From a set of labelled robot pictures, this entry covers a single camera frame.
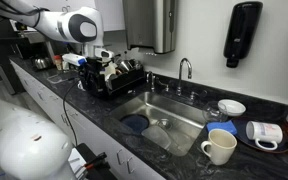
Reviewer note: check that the steel kettle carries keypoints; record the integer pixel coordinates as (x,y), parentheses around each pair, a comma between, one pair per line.
(42,63)

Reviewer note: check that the cream ceramic mug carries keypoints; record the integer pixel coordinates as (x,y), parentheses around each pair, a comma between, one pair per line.
(220,146)

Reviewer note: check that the clear plastic lid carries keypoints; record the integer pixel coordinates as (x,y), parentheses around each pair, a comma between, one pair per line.
(158,136)

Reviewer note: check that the steel paper towel dispenser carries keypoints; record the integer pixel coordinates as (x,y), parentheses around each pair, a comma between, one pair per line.
(150,24)

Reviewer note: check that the small white bowl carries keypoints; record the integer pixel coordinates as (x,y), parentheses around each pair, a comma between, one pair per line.
(231,107)

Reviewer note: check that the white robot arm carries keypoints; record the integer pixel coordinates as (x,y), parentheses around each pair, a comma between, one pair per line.
(83,26)

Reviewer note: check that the stainless steel sink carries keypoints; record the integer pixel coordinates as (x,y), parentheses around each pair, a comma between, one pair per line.
(183,123)

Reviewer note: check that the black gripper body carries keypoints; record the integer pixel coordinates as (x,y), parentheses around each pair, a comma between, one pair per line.
(92,80)

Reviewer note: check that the dark blue plate in sink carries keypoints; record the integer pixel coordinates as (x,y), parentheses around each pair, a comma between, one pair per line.
(136,122)

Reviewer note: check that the white printed mug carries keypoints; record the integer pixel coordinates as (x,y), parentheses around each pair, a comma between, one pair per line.
(264,132)

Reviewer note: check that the black dish rack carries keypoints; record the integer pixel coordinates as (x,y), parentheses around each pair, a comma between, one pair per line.
(119,82)

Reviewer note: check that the black tool with red handle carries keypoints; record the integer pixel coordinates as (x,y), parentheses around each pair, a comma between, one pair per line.
(98,161)

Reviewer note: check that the small spice jar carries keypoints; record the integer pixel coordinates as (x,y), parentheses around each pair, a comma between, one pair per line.
(58,61)

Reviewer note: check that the cream white plate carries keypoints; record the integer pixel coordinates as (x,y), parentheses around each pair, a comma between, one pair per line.
(110,69)

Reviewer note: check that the small chrome side faucet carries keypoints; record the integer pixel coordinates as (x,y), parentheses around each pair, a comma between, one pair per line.
(150,78)

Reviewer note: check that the clear glass bowl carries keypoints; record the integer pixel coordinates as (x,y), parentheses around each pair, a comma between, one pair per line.
(212,112)

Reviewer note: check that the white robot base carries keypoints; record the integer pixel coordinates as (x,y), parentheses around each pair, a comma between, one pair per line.
(32,147)

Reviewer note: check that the dark round plate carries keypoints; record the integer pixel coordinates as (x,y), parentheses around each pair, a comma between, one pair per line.
(240,125)

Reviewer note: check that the black soap dispenser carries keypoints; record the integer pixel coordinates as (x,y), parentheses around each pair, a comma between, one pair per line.
(243,24)

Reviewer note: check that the blue sponge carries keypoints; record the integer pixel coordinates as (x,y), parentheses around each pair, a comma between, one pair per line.
(227,126)

